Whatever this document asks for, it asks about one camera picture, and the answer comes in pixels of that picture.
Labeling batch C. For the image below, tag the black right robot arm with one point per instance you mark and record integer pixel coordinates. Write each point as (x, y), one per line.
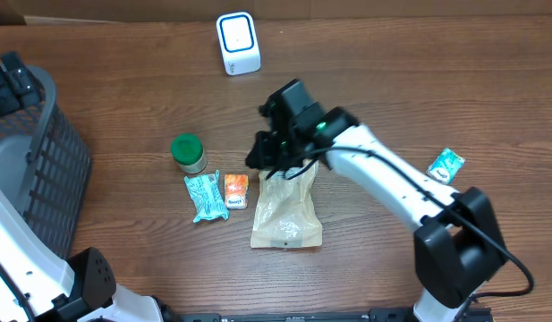
(457, 241)

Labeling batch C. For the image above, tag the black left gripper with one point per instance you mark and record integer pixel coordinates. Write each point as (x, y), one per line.
(8, 99)

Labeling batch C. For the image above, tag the beige plastic pouch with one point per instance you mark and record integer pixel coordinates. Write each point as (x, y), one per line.
(285, 216)

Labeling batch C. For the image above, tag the grey plastic mesh basket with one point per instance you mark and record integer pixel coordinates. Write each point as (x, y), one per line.
(44, 167)

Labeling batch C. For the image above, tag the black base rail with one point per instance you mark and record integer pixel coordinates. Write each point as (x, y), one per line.
(374, 315)

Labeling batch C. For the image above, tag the green capped bottle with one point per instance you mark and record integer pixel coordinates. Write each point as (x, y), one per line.
(189, 153)

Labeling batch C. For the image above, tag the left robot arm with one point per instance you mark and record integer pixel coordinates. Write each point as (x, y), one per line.
(37, 285)

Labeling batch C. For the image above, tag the orange tissue pack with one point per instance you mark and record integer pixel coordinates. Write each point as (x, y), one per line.
(236, 191)

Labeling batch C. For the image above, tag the green snack packet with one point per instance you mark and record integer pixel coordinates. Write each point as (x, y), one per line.
(205, 194)

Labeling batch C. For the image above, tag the white barcode scanner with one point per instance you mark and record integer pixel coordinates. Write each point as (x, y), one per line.
(238, 43)

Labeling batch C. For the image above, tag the teal tissue pack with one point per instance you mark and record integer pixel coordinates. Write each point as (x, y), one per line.
(446, 166)

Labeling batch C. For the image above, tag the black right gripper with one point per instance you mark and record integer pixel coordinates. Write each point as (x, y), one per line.
(263, 155)

